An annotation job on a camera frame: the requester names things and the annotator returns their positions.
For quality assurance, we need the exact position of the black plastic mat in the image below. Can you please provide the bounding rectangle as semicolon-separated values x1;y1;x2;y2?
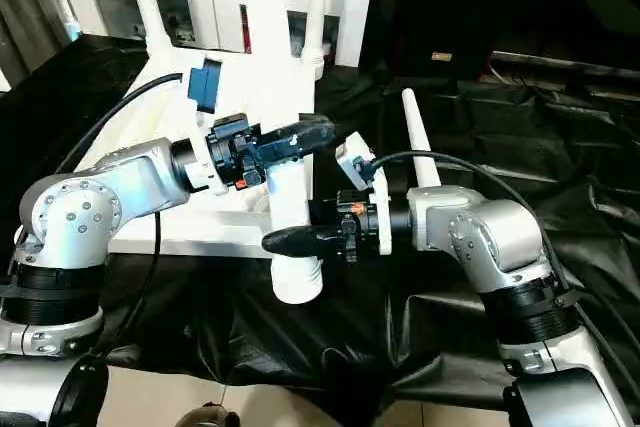
0;32;640;418

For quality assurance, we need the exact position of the white plastic table top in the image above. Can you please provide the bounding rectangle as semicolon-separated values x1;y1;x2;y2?
100;45;331;260

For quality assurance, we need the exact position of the grey curtain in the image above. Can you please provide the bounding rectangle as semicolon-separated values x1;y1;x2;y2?
0;0;73;83

